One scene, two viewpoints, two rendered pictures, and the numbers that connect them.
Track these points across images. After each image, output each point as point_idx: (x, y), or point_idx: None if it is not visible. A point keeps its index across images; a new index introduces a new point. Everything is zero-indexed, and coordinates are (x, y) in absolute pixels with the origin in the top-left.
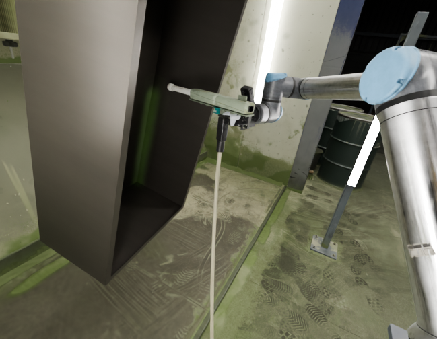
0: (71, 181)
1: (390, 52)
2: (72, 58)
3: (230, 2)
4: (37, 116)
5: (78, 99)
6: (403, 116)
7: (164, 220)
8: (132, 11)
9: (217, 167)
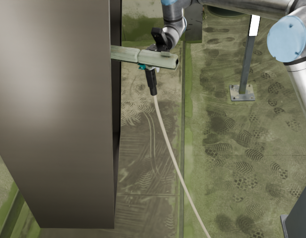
0: (67, 188)
1: (286, 29)
2: (50, 123)
3: None
4: (18, 163)
5: (62, 144)
6: (302, 71)
7: (115, 154)
8: (106, 89)
9: (156, 105)
